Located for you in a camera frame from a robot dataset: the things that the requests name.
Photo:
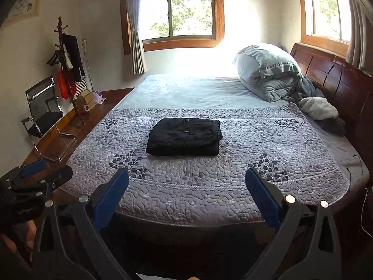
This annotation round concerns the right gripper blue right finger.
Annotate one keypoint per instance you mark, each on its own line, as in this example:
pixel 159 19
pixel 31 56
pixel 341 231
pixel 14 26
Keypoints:
pixel 306 244

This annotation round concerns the wooden coat rack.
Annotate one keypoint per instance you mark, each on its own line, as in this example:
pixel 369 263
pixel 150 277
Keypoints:
pixel 61 57

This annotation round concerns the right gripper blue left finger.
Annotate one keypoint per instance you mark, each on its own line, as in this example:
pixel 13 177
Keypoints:
pixel 68 244

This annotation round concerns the purple quilted bedspread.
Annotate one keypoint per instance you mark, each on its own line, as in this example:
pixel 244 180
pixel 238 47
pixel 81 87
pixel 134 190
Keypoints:
pixel 278 142

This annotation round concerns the person's left hand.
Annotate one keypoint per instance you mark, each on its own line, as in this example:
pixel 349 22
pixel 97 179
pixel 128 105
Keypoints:
pixel 23 233

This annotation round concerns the black quilted pants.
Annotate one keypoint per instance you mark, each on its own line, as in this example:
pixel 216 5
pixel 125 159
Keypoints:
pixel 185 137

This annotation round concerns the wooden framed window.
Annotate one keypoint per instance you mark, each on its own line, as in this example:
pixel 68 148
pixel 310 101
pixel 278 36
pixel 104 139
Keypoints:
pixel 326 24
pixel 172 24

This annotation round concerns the red hanging bag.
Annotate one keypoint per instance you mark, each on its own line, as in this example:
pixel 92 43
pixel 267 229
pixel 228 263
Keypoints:
pixel 66 83

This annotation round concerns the beige left curtain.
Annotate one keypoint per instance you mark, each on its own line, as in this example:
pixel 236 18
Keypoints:
pixel 137 47

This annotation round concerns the framed wall picture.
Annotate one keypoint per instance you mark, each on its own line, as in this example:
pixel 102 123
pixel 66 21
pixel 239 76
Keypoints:
pixel 22 10

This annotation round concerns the beige right curtain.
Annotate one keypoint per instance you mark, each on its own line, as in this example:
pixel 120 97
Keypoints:
pixel 359 53

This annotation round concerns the wooden framed right window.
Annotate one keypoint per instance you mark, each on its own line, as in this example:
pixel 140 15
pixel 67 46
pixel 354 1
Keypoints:
pixel 326 24

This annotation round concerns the grey-green folded comforter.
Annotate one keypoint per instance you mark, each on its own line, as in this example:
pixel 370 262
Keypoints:
pixel 267 71

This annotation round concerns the wooden framed left window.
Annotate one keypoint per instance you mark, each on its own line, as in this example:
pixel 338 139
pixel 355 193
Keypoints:
pixel 172 24

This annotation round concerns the black chrome chair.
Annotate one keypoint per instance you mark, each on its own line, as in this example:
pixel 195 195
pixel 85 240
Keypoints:
pixel 45 112

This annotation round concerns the grey bed sheet mattress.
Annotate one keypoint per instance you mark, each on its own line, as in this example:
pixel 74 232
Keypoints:
pixel 164 92

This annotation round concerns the purple plastic bag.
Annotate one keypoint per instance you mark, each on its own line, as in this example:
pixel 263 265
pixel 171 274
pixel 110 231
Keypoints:
pixel 98 99

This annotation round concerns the white fleece blanket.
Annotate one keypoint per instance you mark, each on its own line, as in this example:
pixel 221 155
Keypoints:
pixel 318 108

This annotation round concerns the dark wooden headboard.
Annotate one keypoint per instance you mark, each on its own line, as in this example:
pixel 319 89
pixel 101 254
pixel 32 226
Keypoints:
pixel 345 87

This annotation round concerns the white wire rack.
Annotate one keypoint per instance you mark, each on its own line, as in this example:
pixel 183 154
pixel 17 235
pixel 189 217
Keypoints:
pixel 81 86

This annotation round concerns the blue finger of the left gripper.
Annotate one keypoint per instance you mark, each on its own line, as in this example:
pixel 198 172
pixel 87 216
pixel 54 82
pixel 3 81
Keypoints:
pixel 15 178
pixel 46 185

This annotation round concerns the cardboard box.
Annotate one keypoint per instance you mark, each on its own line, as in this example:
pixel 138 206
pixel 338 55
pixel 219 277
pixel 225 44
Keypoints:
pixel 84 101

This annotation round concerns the black hanging garment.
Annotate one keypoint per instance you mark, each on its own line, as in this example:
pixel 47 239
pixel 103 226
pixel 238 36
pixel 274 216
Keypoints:
pixel 71 45

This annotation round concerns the beige curtain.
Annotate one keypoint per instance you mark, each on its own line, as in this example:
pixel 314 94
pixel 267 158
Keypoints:
pixel 359 53
pixel 137 47

